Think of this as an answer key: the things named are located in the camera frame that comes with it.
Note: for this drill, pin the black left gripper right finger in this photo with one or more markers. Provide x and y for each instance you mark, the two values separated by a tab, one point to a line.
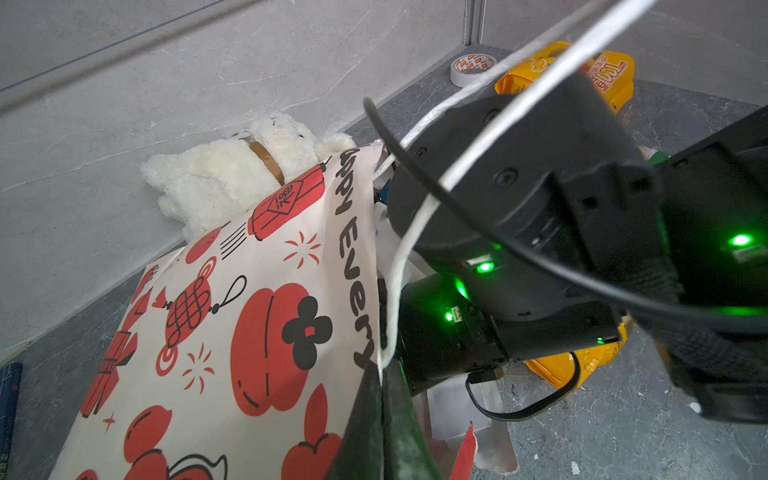
405	453

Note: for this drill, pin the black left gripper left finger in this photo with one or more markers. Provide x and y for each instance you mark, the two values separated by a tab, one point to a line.
360	454

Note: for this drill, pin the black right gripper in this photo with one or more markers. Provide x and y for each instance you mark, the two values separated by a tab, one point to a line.
441	335

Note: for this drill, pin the strawberry print paper bag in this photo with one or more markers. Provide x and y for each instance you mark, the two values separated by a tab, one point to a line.
241	355

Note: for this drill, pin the large yellow snack bag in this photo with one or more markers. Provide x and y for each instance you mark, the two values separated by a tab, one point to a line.
611	73

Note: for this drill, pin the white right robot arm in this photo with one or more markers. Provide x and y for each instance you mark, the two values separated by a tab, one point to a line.
563	227

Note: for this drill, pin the white tape roll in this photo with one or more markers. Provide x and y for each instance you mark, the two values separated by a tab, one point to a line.
466	68

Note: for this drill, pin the white plush bear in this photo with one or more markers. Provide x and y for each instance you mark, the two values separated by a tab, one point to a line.
209	183

